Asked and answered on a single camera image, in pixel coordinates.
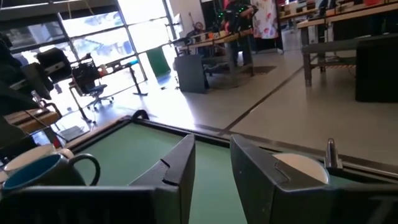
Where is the long wooden table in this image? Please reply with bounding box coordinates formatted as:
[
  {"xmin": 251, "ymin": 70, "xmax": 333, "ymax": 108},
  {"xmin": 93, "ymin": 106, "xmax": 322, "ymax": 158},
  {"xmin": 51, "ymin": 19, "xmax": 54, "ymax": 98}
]
[{"xmin": 297, "ymin": 1, "xmax": 398, "ymax": 30}]

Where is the grey low bench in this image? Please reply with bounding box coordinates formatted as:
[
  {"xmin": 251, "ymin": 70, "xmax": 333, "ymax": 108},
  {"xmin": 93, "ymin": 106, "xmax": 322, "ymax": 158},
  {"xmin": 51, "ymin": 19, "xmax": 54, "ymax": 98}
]
[{"xmin": 300, "ymin": 37, "xmax": 358, "ymax": 88}]

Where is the black standing desk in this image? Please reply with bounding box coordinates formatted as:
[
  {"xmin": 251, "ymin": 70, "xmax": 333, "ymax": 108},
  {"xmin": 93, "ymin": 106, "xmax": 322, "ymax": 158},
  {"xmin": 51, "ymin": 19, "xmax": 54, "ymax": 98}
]
[{"xmin": 68, "ymin": 57, "xmax": 149, "ymax": 124}]

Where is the large black box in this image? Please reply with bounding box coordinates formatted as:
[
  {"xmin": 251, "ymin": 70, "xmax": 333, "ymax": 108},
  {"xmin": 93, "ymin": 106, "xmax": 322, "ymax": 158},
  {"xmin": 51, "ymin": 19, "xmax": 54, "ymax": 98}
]
[{"xmin": 355, "ymin": 34, "xmax": 398, "ymax": 103}]

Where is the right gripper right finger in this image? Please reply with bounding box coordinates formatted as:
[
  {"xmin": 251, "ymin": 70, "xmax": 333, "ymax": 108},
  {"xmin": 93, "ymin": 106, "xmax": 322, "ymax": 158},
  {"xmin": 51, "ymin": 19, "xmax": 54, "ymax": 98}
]
[{"xmin": 229, "ymin": 134, "xmax": 335, "ymax": 224}]

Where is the black equipment box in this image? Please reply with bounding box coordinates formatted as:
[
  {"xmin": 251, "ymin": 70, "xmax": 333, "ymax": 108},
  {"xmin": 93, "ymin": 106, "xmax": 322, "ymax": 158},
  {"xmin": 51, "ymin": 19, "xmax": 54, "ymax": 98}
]
[{"xmin": 36, "ymin": 46, "xmax": 73, "ymax": 84}]

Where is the green bin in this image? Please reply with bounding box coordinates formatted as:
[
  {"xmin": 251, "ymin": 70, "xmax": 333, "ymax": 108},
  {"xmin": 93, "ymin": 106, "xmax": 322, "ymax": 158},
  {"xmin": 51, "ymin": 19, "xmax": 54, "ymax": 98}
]
[{"xmin": 146, "ymin": 46, "xmax": 172, "ymax": 78}]

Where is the black office chair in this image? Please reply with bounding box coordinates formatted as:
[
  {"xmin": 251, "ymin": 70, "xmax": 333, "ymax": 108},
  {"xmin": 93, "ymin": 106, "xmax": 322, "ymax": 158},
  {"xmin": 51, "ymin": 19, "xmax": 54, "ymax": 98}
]
[{"xmin": 72, "ymin": 58, "xmax": 114, "ymax": 110}]

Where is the cream white mug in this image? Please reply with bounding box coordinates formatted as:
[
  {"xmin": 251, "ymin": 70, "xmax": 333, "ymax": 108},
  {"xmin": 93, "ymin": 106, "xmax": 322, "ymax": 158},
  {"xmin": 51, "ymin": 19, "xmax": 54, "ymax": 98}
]
[{"xmin": 2, "ymin": 143, "xmax": 75, "ymax": 174}]

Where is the black metal table frame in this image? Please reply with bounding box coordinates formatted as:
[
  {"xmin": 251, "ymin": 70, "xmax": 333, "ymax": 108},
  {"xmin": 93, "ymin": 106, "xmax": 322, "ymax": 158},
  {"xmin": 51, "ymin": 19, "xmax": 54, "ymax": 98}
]
[{"xmin": 67, "ymin": 114, "xmax": 398, "ymax": 184}]

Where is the person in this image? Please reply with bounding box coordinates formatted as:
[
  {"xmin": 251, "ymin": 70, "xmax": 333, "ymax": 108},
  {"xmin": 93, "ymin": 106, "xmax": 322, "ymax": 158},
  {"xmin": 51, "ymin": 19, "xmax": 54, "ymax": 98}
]
[{"xmin": 186, "ymin": 21, "xmax": 208, "ymax": 38}]

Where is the green table mat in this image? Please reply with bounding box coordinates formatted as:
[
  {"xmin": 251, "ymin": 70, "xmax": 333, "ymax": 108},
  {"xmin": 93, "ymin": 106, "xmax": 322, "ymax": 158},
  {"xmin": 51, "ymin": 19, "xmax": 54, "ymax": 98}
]
[{"xmin": 74, "ymin": 123, "xmax": 343, "ymax": 224}]

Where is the wooden workbench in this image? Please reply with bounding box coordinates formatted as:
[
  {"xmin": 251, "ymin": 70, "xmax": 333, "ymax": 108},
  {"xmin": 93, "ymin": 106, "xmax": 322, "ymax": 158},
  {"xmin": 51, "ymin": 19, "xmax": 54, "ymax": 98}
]
[{"xmin": 178, "ymin": 27, "xmax": 256, "ymax": 78}]

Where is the dark blue glossy mug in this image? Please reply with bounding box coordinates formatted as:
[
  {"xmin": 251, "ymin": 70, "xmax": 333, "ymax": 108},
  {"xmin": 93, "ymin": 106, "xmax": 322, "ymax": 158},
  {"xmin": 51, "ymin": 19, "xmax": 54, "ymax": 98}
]
[{"xmin": 1, "ymin": 153, "xmax": 101, "ymax": 190}]

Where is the white floral cloth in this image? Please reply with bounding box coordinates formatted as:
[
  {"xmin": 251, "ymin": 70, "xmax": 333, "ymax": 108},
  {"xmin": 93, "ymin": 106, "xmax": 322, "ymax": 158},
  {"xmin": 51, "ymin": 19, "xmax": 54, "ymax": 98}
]
[{"xmin": 251, "ymin": 0, "xmax": 280, "ymax": 40}]

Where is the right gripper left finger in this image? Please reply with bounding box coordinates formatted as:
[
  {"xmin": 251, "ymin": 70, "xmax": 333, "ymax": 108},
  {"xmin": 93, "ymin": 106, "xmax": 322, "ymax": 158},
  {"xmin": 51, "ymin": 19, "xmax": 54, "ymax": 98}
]
[{"xmin": 129, "ymin": 134, "xmax": 196, "ymax": 224}]

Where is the white mug red pattern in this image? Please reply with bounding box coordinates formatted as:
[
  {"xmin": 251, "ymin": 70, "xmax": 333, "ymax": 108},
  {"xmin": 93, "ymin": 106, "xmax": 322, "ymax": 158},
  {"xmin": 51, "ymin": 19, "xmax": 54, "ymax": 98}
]
[{"xmin": 272, "ymin": 152, "xmax": 330, "ymax": 184}]

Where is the grey cabinet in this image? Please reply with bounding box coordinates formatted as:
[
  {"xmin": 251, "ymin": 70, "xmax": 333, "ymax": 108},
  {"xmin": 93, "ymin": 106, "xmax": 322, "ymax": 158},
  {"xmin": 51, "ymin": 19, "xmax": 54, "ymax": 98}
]
[{"xmin": 173, "ymin": 54, "xmax": 208, "ymax": 94}]

